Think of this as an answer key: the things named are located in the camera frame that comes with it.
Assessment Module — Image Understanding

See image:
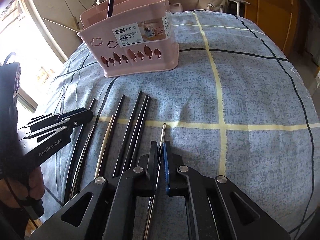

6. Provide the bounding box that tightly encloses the beige wooden chopstick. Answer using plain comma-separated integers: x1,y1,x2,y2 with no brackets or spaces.
95,114,115,179

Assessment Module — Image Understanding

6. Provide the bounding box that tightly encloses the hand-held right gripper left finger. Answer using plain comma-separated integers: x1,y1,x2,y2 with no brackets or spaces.
29,141,160,240

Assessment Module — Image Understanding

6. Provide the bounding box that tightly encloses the silver metal chopstick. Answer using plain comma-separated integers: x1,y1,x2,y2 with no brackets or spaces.
70,124,97,199
142,123,167,240

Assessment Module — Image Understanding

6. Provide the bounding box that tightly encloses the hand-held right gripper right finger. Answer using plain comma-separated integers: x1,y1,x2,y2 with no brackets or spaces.
162,141,292,240

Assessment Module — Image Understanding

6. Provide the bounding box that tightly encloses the pale thin stick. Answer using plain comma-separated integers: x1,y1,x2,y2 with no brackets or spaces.
43,18,80,32

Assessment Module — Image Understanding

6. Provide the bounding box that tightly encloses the white plastic bag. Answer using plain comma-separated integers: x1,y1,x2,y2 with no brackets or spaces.
206,0,228,14

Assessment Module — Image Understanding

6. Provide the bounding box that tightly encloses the orange wooden door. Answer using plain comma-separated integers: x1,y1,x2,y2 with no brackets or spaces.
244,0,300,57

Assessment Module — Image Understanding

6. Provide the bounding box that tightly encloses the pink plastic utensil basket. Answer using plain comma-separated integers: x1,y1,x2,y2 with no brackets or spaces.
76,0,180,78

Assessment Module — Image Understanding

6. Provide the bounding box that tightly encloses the person's left hand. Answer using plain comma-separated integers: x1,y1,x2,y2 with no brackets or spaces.
26,166,46,201

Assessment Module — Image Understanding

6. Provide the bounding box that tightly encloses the blue plaid tablecloth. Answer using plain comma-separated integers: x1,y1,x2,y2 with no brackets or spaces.
40,10,319,240

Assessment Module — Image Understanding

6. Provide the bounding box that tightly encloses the white plastic jug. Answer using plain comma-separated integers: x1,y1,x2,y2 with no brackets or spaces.
169,2,183,14

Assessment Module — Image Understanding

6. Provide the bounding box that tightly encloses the bright window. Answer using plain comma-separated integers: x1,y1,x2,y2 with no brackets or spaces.
0,0,65,113

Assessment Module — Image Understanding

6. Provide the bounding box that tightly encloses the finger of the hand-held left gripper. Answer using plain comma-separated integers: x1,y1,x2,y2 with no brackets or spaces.
18,109,94,141
30,107,88,125

